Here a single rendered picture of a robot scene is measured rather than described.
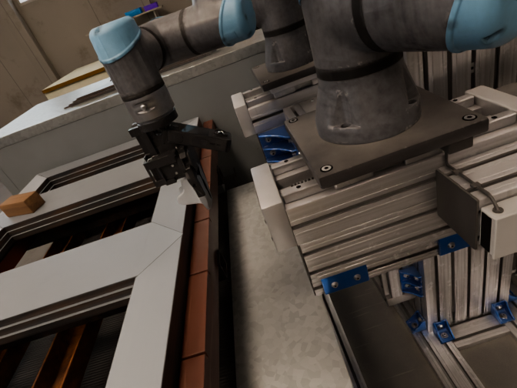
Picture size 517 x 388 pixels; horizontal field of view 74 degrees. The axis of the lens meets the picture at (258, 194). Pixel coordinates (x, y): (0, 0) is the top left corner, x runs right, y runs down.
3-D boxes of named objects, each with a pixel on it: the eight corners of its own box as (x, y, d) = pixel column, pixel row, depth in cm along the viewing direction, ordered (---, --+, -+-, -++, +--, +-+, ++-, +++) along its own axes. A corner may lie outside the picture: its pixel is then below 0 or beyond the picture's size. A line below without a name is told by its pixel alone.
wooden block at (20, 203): (8, 218, 115) (-3, 206, 112) (21, 206, 120) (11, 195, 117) (33, 213, 111) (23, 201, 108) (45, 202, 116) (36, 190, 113)
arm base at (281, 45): (311, 48, 100) (304, 11, 95) (328, 56, 87) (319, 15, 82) (263, 65, 101) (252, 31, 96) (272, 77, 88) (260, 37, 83)
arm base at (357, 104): (391, 89, 58) (384, 28, 53) (445, 118, 45) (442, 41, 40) (306, 120, 59) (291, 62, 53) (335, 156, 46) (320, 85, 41)
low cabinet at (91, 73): (160, 75, 800) (145, 42, 761) (148, 98, 631) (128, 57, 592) (95, 99, 808) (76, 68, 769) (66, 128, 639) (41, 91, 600)
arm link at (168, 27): (212, 46, 65) (188, 65, 57) (165, 61, 70) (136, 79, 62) (196, 1, 61) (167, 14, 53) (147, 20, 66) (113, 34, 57)
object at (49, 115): (-22, 156, 142) (-29, 148, 140) (41, 111, 193) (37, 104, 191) (275, 47, 132) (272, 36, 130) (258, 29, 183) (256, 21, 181)
